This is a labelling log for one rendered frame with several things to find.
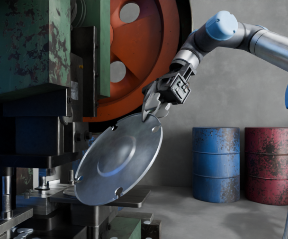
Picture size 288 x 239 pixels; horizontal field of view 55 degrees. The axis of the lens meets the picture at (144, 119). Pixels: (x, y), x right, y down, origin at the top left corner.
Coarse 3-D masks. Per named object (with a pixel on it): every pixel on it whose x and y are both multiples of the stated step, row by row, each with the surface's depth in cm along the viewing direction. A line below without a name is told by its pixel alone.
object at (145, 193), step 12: (60, 192) 77; (72, 192) 75; (120, 192) 77; (132, 192) 77; (144, 192) 77; (72, 204) 73; (84, 204) 72; (108, 204) 68; (120, 204) 68; (132, 204) 67; (72, 216) 73; (84, 216) 72; (96, 216) 71; (108, 216) 80; (96, 228) 71; (108, 228) 78
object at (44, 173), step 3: (39, 168) 77; (51, 168) 78; (54, 168) 80; (39, 171) 77; (42, 171) 77; (45, 171) 77; (48, 171) 78; (51, 171) 78; (54, 171) 80; (39, 174) 77; (42, 174) 77; (45, 174) 77; (48, 174) 78; (51, 174) 78; (54, 174) 80
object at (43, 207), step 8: (56, 184) 86; (64, 184) 86; (72, 184) 86; (24, 192) 77; (32, 192) 77; (40, 192) 77; (48, 192) 77; (56, 192) 77; (16, 200) 73; (24, 200) 73; (32, 200) 72; (40, 200) 72; (48, 200) 72; (16, 208) 73; (40, 208) 72; (48, 208) 72; (56, 208) 76
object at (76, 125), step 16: (80, 64) 83; (80, 80) 83; (80, 96) 83; (80, 112) 83; (16, 128) 73; (32, 128) 72; (48, 128) 71; (64, 128) 73; (80, 128) 76; (16, 144) 73; (32, 144) 72; (48, 144) 71; (64, 144) 73; (80, 144) 76
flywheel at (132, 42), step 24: (120, 0) 113; (144, 0) 111; (168, 0) 105; (120, 24) 113; (144, 24) 111; (168, 24) 105; (120, 48) 113; (144, 48) 111; (168, 48) 105; (144, 72) 111; (120, 96) 113; (96, 120) 111
